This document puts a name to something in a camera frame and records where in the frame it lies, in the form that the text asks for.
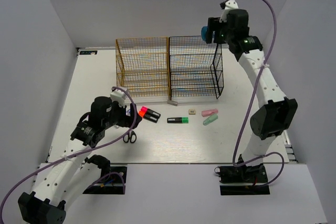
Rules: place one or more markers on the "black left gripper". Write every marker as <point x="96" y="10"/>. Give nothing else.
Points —
<point x="126" y="119"/>

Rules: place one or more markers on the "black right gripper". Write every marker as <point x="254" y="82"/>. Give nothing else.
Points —
<point x="213" y="25"/>

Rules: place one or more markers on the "black handled scissors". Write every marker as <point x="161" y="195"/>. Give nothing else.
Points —
<point x="131" y="137"/>

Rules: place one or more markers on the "blue tape box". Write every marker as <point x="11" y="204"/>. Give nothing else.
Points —
<point x="203" y="33"/>

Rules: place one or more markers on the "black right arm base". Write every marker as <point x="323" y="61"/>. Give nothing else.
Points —
<point x="242" y="181"/>

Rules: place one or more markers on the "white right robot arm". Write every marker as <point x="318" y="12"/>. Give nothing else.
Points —
<point x="275" y="111"/>

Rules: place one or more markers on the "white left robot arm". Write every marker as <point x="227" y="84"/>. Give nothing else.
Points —
<point x="73" y="173"/>

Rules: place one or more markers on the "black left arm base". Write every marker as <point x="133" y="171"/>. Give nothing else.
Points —
<point x="115" y="184"/>

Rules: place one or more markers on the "pink cap highlighter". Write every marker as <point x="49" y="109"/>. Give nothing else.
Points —
<point x="150" y="112"/>

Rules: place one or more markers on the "orange cap highlighter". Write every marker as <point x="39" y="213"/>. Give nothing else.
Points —
<point x="148" y="117"/>

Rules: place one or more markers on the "grey eraser block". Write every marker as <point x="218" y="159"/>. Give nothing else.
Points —
<point x="171" y="102"/>

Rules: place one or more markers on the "green cap highlighter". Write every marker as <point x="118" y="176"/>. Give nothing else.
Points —
<point x="177" y="120"/>

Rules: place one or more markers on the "beige eraser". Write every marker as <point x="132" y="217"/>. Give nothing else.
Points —
<point x="192" y="112"/>

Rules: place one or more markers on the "pink translucent highlighter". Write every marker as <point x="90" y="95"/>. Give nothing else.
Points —
<point x="209" y="112"/>

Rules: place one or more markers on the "green translucent highlighter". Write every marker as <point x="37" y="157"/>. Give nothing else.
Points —
<point x="210" y="119"/>

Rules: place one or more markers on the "dark left table label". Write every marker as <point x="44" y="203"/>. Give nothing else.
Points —
<point x="88" y="52"/>

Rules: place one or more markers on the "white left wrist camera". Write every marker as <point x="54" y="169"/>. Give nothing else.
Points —
<point x="119" y="95"/>

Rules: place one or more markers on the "gold wire basket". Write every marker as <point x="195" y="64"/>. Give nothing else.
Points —
<point x="142" y="66"/>

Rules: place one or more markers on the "black wire basket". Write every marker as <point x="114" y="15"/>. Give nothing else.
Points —
<point x="196" y="68"/>

